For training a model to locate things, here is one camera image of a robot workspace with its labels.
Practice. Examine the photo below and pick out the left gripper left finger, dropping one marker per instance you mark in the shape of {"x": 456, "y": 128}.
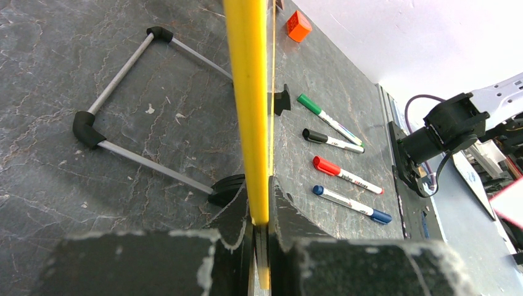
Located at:
{"x": 212, "y": 260}

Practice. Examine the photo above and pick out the yellow-framed whiteboard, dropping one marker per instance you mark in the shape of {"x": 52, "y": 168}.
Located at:
{"x": 246, "y": 32}

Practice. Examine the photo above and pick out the orange semicircle block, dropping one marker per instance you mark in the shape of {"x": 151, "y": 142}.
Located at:
{"x": 298, "y": 27}

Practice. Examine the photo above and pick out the grey whiteboard support frame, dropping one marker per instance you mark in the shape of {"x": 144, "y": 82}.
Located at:
{"x": 146, "y": 100}

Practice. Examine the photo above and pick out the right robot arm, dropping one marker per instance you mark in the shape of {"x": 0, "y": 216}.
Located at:
{"x": 457, "y": 123}

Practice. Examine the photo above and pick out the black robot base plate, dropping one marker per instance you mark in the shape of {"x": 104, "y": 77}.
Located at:
{"x": 418, "y": 215}

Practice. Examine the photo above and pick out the green whiteboard marker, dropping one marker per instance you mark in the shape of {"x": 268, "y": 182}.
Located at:
{"x": 317, "y": 110}

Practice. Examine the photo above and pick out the black whiteboard marker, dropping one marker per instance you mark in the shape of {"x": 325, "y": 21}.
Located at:
{"x": 313, "y": 136}

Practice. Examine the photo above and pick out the black whiteboard clip foot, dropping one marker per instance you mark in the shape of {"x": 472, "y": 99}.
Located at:
{"x": 282, "y": 101}

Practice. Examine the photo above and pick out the red whiteboard marker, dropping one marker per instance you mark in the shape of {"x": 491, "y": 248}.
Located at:
{"x": 331, "y": 169}

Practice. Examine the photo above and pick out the blue whiteboard marker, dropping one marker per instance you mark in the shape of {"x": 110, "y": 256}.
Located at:
{"x": 373, "y": 214}

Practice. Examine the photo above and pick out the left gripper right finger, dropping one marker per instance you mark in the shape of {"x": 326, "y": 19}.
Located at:
{"x": 305, "y": 260}

